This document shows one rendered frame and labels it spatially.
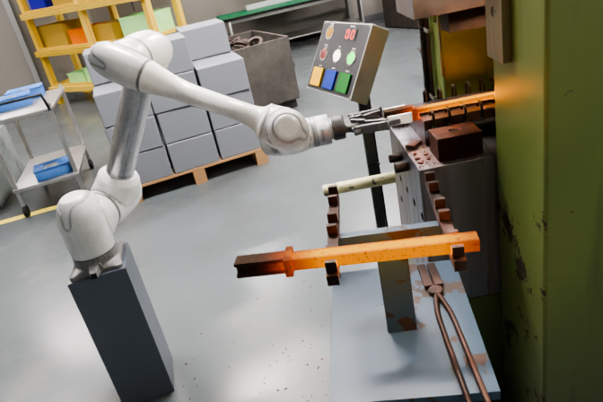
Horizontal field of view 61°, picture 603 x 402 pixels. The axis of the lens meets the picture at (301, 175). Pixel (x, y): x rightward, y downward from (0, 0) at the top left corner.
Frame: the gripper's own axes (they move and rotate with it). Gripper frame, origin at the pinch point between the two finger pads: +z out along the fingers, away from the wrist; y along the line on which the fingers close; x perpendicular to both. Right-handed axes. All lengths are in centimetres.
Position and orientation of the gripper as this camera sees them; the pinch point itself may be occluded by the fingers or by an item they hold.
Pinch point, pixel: (398, 115)
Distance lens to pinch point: 153.9
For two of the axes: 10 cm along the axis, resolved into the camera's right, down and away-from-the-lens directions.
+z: 9.8, -1.9, -0.3
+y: 0.5, 4.1, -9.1
